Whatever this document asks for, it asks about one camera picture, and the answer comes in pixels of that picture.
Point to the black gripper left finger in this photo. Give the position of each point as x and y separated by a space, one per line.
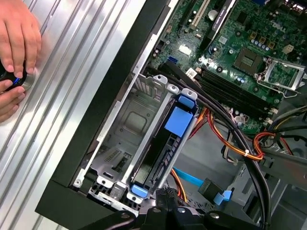
158 198

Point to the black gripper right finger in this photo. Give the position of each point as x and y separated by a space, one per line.
173 198

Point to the hard disk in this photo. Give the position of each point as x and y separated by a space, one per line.
178 119

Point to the metal disk bay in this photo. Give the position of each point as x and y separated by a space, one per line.
112 134

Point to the person's right hand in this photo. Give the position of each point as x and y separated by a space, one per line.
9 100

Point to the person's left hand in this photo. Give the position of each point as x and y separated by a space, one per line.
19 31

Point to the black PC case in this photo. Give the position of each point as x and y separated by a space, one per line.
108 95

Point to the metal optical drive cage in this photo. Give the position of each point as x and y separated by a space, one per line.
287 167

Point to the black RAM slot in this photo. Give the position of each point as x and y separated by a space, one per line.
239 100
239 89

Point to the metal socket cover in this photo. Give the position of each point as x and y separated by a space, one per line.
273 85

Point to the metal locking lever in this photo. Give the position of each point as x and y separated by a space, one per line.
291 94

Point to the CPU socket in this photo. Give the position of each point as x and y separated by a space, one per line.
247 58

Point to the green motherboard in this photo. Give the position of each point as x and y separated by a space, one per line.
239 31

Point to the white expansion slot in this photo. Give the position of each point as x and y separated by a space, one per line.
199 13

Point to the black graphics card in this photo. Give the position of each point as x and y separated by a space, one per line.
221 16

